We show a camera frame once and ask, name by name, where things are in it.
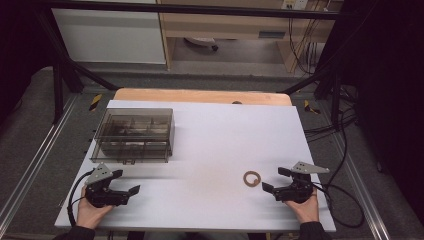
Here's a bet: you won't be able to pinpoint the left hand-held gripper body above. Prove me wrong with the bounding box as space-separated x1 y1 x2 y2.
84 162 131 209

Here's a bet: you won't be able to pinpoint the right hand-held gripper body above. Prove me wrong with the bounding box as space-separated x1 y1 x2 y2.
273 161 331 205

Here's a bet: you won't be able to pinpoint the person's right hand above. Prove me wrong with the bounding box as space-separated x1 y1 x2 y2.
284 186 321 225

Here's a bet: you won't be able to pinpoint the person's left hand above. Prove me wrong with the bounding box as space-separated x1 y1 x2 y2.
75 185 115 231

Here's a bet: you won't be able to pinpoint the tinted plastic drawer organizer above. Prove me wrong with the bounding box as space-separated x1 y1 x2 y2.
89 106 175 165

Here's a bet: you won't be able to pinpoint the yellow black floor tape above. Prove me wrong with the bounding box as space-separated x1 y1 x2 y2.
303 99 322 115
88 93 103 112

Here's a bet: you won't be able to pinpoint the black metal stand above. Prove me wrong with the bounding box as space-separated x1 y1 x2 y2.
35 9 120 125
280 64 344 132

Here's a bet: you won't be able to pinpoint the black curtain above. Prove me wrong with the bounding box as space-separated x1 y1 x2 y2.
0 0 56 121
328 0 424 218

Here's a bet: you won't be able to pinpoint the white cabinet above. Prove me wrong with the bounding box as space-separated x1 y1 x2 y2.
51 7 167 65

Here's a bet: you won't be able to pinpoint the office chair base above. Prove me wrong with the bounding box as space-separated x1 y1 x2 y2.
182 36 220 52

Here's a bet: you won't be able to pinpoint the light wooden desk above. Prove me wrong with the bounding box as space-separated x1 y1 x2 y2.
155 0 345 73

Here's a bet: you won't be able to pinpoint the white power strip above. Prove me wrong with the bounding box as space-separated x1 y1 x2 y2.
281 0 310 11

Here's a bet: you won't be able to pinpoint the brown ring bracelet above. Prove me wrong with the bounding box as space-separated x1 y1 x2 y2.
242 170 262 188

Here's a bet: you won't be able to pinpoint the left hand-held gripper cable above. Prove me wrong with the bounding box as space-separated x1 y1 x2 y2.
66 168 96 228

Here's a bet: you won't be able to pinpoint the hand-held gripper cable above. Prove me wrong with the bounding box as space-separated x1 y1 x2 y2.
66 168 96 228
312 181 366 230

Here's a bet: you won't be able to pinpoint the right hand-held gripper cable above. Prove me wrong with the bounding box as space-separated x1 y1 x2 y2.
312 181 366 230

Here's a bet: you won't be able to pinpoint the aluminium floor rail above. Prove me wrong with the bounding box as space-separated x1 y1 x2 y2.
332 132 392 240
0 94 80 222

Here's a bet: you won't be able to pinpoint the black floor cables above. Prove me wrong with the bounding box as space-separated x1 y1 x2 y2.
303 84 359 144

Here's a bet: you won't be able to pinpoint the hanging black cables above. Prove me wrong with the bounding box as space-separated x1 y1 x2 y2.
287 9 322 76

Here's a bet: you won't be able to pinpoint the black metal frame bar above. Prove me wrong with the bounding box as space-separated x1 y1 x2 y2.
39 0 349 21

